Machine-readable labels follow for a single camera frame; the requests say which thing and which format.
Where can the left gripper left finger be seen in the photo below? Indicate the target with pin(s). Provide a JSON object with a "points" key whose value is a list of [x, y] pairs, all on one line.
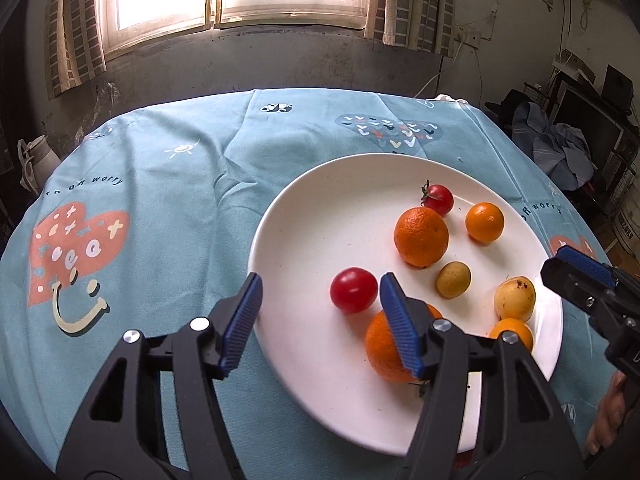
{"points": [[118, 431]]}

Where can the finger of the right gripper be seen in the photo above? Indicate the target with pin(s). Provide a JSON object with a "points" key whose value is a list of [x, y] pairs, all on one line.
{"points": [[606, 275], [594, 299]]}

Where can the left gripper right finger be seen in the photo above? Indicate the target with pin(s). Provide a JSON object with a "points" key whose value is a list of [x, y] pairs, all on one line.
{"points": [[522, 432]]}

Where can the small orange tomato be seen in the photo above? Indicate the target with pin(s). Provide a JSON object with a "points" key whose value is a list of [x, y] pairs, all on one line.
{"points": [[516, 326]]}

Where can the yellow loquat fruit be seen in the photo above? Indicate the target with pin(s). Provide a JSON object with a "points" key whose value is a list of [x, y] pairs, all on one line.
{"points": [[515, 298]]}

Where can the large rough mandarin orange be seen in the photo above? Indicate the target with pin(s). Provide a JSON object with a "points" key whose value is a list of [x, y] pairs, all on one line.
{"points": [[382, 352]]}

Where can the small round orange kumquat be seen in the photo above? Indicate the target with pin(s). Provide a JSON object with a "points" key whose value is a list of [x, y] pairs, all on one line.
{"points": [[484, 222]]}

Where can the red cherry tomato with stem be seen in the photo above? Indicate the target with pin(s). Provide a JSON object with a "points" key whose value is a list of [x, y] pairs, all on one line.
{"points": [[437, 198]]}

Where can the person right hand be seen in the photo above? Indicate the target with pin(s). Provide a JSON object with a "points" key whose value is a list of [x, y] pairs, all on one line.
{"points": [[611, 413]]}

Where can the white plastic bucket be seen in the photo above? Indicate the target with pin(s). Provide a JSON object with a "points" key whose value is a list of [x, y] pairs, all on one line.
{"points": [[626, 224]]}

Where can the pile of blue-grey clothes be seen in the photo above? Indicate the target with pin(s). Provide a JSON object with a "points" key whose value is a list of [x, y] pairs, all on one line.
{"points": [[559, 150]]}

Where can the black monitor screen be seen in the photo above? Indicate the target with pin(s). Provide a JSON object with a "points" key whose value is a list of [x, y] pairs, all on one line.
{"points": [[613, 141]]}

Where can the white oval plate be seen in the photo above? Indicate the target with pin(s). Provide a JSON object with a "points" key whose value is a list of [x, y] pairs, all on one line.
{"points": [[343, 214]]}

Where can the light blue patterned tablecloth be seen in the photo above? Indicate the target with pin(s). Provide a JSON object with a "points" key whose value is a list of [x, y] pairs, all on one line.
{"points": [[150, 221]]}

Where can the white ceramic jug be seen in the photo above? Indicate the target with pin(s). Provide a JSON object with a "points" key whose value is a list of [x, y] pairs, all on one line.
{"points": [[38, 161]]}

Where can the right checkered curtain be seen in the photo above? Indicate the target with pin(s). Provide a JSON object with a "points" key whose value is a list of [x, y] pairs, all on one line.
{"points": [[420, 25]]}

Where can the checkered curtain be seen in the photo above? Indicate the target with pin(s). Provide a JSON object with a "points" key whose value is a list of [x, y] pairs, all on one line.
{"points": [[420, 25], [73, 46]]}

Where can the left checkered curtain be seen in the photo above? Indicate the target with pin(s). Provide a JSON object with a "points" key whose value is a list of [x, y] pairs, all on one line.
{"points": [[73, 46]]}

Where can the wall power socket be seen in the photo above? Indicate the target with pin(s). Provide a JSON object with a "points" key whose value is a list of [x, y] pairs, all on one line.
{"points": [[468, 35]]}

